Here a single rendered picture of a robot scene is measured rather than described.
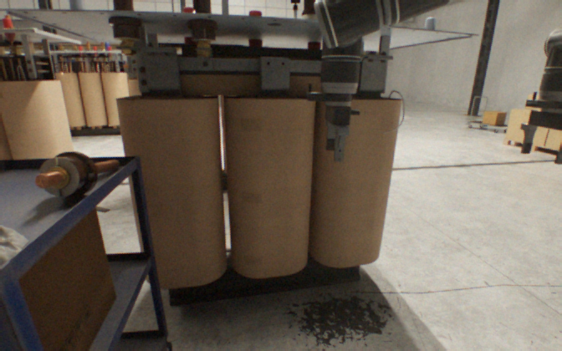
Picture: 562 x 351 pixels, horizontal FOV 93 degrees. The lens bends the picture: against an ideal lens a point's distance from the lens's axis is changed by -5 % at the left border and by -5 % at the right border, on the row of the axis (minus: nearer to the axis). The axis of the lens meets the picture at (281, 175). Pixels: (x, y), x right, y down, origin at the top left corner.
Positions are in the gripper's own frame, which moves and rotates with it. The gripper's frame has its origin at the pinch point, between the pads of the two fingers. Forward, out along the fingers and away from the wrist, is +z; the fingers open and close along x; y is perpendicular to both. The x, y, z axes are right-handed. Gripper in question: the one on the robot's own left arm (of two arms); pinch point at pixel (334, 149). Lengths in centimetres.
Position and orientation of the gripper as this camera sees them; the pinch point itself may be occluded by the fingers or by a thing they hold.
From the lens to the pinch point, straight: 89.3
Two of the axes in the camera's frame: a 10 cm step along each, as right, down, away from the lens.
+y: 10.0, 0.1, 0.2
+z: -0.2, 9.5, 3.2
